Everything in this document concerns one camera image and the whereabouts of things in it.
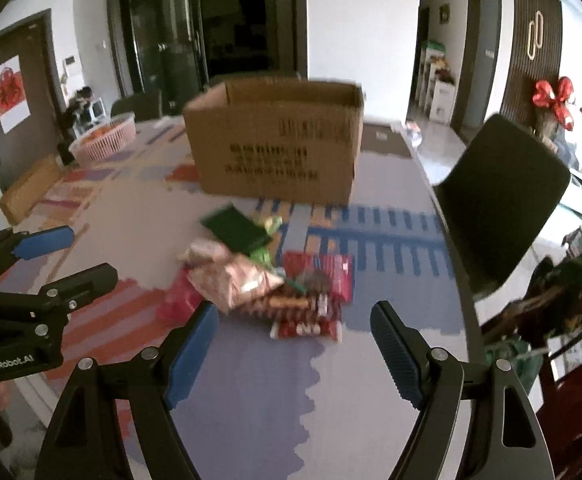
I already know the pink beige snack bag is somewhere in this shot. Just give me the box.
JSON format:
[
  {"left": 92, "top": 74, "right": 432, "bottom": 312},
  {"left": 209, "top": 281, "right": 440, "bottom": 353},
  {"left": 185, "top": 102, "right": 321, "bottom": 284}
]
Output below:
[{"left": 177, "top": 238, "right": 284, "bottom": 313}]

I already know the dark green snack packet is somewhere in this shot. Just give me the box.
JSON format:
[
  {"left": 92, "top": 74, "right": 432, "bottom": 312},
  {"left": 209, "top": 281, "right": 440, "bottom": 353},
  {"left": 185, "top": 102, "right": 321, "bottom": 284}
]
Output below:
[{"left": 200, "top": 204, "right": 271, "bottom": 255}]

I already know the brown striped Costa biscuit packet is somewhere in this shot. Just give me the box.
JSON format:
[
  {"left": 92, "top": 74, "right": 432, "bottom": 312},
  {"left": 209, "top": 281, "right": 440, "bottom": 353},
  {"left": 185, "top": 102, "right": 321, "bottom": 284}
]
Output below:
[{"left": 236, "top": 292, "right": 342, "bottom": 322}]

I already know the red hawthorn snack packet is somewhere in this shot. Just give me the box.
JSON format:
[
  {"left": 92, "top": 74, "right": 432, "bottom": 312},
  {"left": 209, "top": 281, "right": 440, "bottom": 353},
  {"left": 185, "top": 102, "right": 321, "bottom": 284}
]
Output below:
[{"left": 282, "top": 252, "right": 355, "bottom": 304}]

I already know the woven brown mat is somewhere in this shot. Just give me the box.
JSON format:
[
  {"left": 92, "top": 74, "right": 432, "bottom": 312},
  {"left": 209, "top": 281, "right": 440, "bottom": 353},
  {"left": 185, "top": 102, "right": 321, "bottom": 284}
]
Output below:
[{"left": 0, "top": 155, "right": 64, "bottom": 226}]

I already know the pink plastic basket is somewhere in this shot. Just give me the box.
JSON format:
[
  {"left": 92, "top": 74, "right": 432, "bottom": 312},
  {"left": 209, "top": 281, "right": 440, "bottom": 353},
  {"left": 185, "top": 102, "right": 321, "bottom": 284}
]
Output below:
[{"left": 68, "top": 112, "right": 137, "bottom": 167}]

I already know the red white door poster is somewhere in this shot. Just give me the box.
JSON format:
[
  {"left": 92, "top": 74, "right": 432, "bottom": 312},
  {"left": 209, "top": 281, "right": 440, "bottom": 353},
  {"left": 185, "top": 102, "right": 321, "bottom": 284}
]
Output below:
[{"left": 0, "top": 55, "right": 30, "bottom": 134}]

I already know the colourful patterned tablecloth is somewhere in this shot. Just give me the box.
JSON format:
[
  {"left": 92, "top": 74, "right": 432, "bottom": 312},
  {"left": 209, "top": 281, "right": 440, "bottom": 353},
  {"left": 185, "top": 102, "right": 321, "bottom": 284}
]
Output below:
[{"left": 0, "top": 125, "right": 468, "bottom": 479}]

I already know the small light green snack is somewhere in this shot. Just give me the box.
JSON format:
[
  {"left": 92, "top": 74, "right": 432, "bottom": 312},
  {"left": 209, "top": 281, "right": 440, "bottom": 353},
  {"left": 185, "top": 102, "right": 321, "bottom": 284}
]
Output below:
[{"left": 250, "top": 214, "right": 283, "bottom": 268}]

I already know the dark chair behind table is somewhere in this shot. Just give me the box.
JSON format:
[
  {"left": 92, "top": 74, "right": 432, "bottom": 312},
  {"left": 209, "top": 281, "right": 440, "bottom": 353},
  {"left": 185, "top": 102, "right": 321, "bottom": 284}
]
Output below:
[{"left": 111, "top": 91, "right": 163, "bottom": 122}]

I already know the red striped snack packet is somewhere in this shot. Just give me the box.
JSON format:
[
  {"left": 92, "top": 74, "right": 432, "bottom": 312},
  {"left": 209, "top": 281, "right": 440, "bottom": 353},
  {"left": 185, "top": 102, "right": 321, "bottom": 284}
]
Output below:
[{"left": 270, "top": 321, "right": 342, "bottom": 342}]

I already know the black chair right side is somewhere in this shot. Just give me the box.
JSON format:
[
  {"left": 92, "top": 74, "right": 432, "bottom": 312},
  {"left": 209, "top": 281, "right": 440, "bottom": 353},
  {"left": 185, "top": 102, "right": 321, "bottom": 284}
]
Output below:
[{"left": 433, "top": 114, "right": 571, "bottom": 300}]

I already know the brown cardboard box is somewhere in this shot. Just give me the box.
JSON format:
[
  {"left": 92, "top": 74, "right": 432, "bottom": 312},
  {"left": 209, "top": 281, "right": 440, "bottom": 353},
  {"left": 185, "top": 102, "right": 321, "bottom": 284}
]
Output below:
[{"left": 182, "top": 77, "right": 364, "bottom": 205}]

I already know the red bow decoration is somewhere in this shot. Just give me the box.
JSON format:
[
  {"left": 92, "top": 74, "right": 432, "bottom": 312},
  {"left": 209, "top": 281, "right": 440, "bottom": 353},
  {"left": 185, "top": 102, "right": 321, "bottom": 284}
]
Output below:
[{"left": 532, "top": 77, "right": 574, "bottom": 131}]

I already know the white shelf unit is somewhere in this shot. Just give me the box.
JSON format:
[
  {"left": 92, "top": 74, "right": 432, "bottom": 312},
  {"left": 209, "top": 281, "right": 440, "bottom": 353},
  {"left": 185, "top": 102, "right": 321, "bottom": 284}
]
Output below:
[{"left": 416, "top": 40, "right": 456, "bottom": 126}]

